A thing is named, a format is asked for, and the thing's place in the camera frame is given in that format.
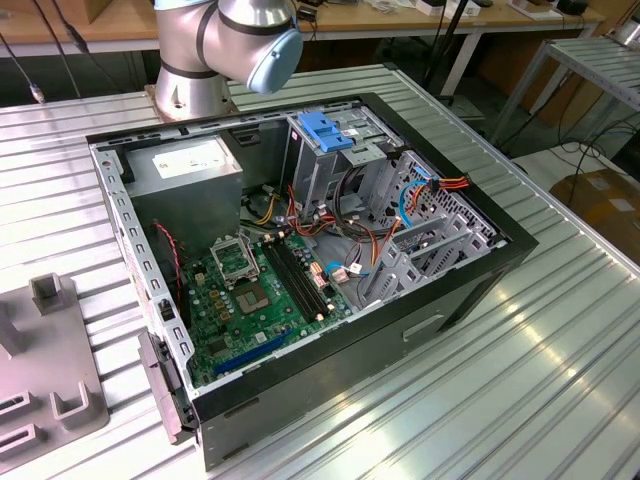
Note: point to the black RAM slot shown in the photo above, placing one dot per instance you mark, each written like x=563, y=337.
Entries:
x=294, y=281
x=307, y=276
x=288, y=283
x=301, y=279

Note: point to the grey parts rack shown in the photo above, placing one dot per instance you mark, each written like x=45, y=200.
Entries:
x=50, y=360

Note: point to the metal disk bay cage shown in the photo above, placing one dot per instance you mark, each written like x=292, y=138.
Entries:
x=400, y=277

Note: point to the silver metal cylinder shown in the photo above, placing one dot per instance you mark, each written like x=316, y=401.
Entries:
x=627, y=32

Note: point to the grey card retention latch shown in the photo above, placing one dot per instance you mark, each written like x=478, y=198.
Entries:
x=161, y=400

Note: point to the metal optical drive cage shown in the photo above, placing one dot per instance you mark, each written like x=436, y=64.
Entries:
x=310, y=175

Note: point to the small white box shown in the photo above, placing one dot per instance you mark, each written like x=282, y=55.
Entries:
x=432, y=7

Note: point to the grey power supply unit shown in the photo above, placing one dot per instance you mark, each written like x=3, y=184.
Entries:
x=185, y=210

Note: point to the long wooden desk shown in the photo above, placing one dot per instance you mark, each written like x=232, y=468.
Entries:
x=490, y=20

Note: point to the square brown base plate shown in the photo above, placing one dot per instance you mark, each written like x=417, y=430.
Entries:
x=167, y=118

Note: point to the blue plastic drive latch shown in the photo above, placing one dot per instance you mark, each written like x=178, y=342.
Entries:
x=322, y=132

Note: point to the green motherboard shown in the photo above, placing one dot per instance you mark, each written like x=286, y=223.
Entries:
x=265, y=326

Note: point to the black case fan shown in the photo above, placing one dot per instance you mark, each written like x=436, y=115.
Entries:
x=165, y=290

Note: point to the metal slat table white frame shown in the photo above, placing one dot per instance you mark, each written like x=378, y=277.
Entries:
x=600, y=60

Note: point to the CPU socket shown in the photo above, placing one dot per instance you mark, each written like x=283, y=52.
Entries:
x=251, y=301

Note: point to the long blue expansion slot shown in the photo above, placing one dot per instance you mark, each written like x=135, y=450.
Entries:
x=250, y=354

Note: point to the black square chipset chip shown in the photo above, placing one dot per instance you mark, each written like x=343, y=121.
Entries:
x=218, y=346

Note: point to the brown cardboard box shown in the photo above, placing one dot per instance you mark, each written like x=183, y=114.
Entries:
x=600, y=200
x=115, y=10
x=575, y=105

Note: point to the black open PC case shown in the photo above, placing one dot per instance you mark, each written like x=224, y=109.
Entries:
x=350, y=360

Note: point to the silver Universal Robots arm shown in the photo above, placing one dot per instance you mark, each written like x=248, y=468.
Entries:
x=185, y=50

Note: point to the small black box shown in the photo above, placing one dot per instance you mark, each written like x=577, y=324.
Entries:
x=572, y=6

